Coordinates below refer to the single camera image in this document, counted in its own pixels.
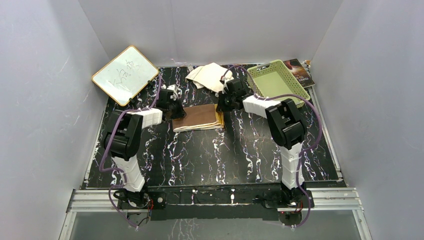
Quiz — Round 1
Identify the yellow brown bear towel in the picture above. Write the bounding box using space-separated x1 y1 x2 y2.
172 104 225 133

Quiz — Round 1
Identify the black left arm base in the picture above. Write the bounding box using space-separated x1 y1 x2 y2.
112 188 167 217

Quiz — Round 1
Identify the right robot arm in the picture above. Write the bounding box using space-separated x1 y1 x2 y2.
216 77 307 207

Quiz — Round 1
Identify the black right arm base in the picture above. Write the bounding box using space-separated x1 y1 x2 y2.
260 186 315 228

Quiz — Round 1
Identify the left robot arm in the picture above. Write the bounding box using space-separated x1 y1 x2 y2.
99 84 187 208

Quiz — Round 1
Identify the crumpled white cloth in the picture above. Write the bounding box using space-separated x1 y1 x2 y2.
185 62 227 93

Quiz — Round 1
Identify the green perforated plastic basket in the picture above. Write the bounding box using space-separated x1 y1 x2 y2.
247 59 311 101

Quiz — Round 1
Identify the dark book with red cover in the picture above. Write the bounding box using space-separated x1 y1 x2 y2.
283 58 315 88

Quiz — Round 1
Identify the white board with wooden frame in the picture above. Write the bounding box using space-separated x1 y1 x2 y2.
91 45 159 107

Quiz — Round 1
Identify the aluminium front rail frame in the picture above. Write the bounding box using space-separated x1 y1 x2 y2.
59 185 372 240

